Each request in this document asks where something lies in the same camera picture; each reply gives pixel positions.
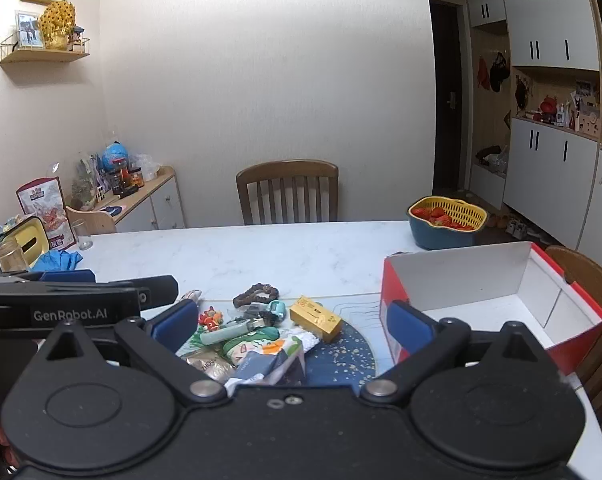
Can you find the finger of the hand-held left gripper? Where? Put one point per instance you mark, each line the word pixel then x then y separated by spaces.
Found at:
pixel 106 300

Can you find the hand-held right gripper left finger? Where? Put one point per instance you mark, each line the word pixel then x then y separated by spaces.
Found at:
pixel 173 325

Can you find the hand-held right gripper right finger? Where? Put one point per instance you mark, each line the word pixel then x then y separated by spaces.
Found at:
pixel 408 327

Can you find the red orange small toy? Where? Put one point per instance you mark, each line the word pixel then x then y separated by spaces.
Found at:
pixel 210 319

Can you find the gold snack packet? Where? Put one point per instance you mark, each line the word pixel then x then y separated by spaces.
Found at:
pixel 208 362

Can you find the brown hair scrunchie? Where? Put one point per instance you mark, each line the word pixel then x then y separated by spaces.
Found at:
pixel 246 297

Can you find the green cartoon packet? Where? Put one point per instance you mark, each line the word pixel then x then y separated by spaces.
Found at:
pixel 251 347

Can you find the red cardboard box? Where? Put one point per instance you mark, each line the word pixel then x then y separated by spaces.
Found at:
pixel 481 280

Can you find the blue grey packet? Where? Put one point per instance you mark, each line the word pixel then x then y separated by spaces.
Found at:
pixel 258 365

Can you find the yellow small box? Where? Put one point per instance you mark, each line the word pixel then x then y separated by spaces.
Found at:
pixel 315 317

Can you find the person's left hand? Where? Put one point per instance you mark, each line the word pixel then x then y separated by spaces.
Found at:
pixel 2 435

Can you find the pale pink small packet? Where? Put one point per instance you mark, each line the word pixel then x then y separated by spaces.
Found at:
pixel 191 294

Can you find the empty glass jar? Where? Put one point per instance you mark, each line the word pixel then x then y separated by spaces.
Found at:
pixel 8 257

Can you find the blue rubber gloves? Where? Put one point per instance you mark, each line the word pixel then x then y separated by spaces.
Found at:
pixel 56 261

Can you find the round patterned table mat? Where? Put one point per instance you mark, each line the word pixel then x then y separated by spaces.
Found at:
pixel 351 355

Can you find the clear drinking glass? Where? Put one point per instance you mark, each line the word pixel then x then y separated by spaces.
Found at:
pixel 83 235

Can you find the grey tissue box yellow lid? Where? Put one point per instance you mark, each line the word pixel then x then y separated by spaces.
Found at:
pixel 28 235

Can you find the wooden high chair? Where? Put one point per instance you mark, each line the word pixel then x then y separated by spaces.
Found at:
pixel 98 220

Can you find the blue plastic basin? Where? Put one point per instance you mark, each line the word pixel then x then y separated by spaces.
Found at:
pixel 446 240

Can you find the teal pencil sharpener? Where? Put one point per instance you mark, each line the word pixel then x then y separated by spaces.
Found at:
pixel 277 309

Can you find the white wooden sideboard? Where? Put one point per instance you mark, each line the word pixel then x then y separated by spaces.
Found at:
pixel 161 205

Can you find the red snack bag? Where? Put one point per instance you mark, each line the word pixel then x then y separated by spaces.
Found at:
pixel 43 205

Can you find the pile of strawberries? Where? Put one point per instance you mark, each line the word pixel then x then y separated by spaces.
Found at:
pixel 438 219

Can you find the dried flower bunch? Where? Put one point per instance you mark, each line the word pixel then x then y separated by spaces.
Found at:
pixel 83 185

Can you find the dark glass jar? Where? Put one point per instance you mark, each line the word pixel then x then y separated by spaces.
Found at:
pixel 116 182

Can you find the orange lidded jar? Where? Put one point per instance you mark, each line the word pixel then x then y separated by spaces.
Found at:
pixel 136 176

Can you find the yellow plastic colander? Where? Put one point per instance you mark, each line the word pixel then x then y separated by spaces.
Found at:
pixel 473 212

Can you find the clear plastic bag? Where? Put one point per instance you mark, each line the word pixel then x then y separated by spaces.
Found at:
pixel 150 165

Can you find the blue ball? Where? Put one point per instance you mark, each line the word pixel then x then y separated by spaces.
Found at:
pixel 115 157

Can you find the light wooden chair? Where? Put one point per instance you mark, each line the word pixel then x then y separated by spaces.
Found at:
pixel 596 280

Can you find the dark wooden slat-back chair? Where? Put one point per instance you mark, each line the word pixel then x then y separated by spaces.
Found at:
pixel 286 167

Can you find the dark entrance door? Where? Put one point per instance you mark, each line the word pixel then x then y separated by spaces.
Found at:
pixel 448 95

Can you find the small shelf figurine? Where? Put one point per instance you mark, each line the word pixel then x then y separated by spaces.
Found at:
pixel 78 37

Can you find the red hanging ornament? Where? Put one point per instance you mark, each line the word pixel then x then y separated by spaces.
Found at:
pixel 482 72

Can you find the black hanging bag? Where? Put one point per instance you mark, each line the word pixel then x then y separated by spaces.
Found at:
pixel 498 70

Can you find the golden ornament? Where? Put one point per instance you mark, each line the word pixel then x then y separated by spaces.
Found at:
pixel 57 25

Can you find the wooden wall shelf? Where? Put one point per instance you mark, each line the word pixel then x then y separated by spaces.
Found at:
pixel 41 56

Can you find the small photo frame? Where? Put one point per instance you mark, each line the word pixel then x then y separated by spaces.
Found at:
pixel 28 30

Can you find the white wall cabinet unit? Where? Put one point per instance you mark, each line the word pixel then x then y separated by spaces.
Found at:
pixel 546 10

